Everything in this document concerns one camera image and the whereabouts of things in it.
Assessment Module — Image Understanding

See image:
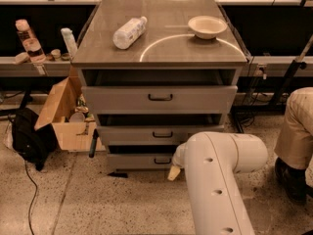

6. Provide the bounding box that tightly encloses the black tripod stand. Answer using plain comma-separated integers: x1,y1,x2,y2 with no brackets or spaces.
231,34,313,133

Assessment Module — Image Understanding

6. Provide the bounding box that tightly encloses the clear plastic water bottle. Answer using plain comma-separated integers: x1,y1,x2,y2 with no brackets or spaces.
112,17,148,50

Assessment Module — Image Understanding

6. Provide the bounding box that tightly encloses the grey right shelf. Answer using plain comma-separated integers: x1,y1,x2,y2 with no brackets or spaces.
241,56,313,77

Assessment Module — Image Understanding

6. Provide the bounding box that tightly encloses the grey shelf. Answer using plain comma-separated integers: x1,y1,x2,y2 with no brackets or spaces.
241,56,313,77
0,57,70,77

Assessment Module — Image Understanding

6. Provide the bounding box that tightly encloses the black shoe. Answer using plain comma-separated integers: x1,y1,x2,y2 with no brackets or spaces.
275,158,306,205

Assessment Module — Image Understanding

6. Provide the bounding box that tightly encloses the grey drawer cabinet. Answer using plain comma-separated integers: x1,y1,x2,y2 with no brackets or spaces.
71,0,248,178

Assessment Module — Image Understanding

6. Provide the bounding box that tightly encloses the black floor cable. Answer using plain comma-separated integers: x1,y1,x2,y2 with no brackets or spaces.
23,160,39,235

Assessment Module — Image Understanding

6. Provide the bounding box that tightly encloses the black backpack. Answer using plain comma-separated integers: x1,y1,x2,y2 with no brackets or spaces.
9,108,58,171

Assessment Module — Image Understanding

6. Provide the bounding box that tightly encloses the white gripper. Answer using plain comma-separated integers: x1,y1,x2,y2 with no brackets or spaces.
167,143,186,181

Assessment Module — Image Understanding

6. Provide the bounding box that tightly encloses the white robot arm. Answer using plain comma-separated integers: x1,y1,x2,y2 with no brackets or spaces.
168,132,268,235

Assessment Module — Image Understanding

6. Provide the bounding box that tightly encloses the grey bottom drawer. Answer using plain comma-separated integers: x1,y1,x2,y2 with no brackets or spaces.
107,154,172,171

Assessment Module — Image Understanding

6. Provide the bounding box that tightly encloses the white tube bottle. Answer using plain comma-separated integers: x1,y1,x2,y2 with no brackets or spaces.
61,27,77,60

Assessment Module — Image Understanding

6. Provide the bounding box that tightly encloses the grey top drawer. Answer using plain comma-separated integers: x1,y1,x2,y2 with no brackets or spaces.
82,86,237,115

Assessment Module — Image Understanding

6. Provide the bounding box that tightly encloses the grey drawer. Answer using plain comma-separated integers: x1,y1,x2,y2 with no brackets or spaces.
82,86,237,115
98,124,224,146
107,154,172,171

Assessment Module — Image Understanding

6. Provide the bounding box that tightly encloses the person's beige trouser leg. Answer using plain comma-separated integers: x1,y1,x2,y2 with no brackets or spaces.
274,87,313,169

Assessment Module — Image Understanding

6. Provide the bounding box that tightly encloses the black cylindrical handle tool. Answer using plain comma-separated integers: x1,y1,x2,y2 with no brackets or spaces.
89,128,99,159

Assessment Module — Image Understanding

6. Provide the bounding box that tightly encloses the white cup in box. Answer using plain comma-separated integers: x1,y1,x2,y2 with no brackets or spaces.
69,112,85,122

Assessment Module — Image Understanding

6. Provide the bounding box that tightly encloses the grey middle drawer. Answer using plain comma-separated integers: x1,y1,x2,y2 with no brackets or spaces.
98,124,224,146

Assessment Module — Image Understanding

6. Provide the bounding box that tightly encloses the white paper bowl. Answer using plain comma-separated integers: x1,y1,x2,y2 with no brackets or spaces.
188,16,227,39

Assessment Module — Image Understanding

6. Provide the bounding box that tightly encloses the tall bottle on shelf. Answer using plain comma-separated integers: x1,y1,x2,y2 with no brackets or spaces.
16,20,46,64

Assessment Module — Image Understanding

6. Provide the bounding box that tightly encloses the open cardboard box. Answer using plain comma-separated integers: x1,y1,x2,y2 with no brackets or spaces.
34,67,96,152

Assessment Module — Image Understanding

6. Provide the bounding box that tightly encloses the grey left shelf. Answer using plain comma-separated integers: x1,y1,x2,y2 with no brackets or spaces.
0,57,70,77

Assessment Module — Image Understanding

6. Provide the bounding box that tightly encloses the small jar on shelf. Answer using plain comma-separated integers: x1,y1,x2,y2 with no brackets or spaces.
51,49,61,61

